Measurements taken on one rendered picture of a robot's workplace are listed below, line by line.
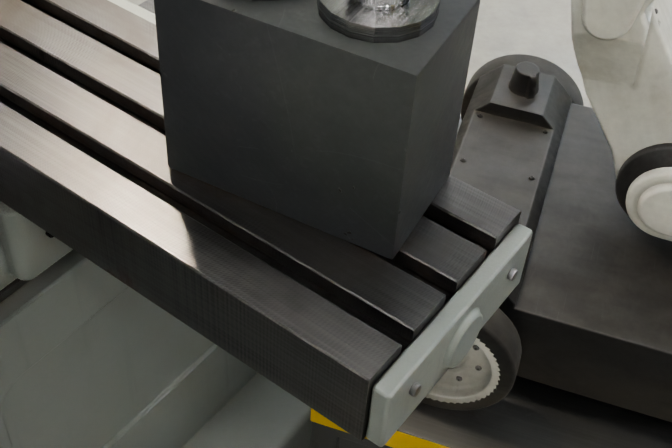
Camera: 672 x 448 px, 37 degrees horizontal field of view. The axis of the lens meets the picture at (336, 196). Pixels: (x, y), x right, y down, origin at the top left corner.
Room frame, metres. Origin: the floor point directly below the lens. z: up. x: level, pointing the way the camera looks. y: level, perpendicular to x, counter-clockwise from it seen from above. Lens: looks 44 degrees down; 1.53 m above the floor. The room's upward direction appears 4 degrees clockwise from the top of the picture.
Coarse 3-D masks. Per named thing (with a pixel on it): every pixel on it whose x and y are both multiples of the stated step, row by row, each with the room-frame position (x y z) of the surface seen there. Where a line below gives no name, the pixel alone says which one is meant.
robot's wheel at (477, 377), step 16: (496, 320) 0.79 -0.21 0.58; (480, 336) 0.77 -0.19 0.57; (496, 336) 0.77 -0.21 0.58; (512, 336) 0.79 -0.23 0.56; (480, 352) 0.79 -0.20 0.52; (496, 352) 0.77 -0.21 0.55; (512, 352) 0.77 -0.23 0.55; (464, 368) 0.79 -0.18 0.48; (480, 368) 0.78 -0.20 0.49; (496, 368) 0.76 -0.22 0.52; (512, 368) 0.76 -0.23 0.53; (448, 384) 0.80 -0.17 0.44; (464, 384) 0.79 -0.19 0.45; (480, 384) 0.78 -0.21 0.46; (496, 384) 0.76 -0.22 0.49; (512, 384) 0.76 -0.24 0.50; (432, 400) 0.78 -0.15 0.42; (448, 400) 0.78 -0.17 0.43; (464, 400) 0.77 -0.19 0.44; (480, 400) 0.77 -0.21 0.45; (496, 400) 0.76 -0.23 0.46
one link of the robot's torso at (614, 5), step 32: (576, 0) 0.96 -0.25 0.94; (608, 0) 0.94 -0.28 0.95; (640, 0) 0.93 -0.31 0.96; (576, 32) 0.96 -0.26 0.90; (608, 32) 0.94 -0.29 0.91; (640, 32) 0.94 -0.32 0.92; (608, 64) 0.97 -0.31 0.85; (640, 64) 0.97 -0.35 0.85; (608, 96) 0.98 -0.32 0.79; (640, 96) 0.97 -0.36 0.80; (608, 128) 0.98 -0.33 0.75; (640, 128) 0.97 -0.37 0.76; (640, 160) 0.95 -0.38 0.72
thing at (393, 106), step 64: (192, 0) 0.62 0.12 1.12; (256, 0) 0.63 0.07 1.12; (320, 0) 0.61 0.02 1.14; (448, 0) 0.64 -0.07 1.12; (192, 64) 0.63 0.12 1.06; (256, 64) 0.60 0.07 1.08; (320, 64) 0.58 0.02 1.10; (384, 64) 0.56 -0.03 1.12; (448, 64) 0.60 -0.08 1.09; (192, 128) 0.63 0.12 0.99; (256, 128) 0.60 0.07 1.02; (320, 128) 0.58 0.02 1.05; (384, 128) 0.56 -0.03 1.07; (448, 128) 0.63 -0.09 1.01; (256, 192) 0.60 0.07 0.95; (320, 192) 0.58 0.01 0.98; (384, 192) 0.55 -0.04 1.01; (384, 256) 0.55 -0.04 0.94
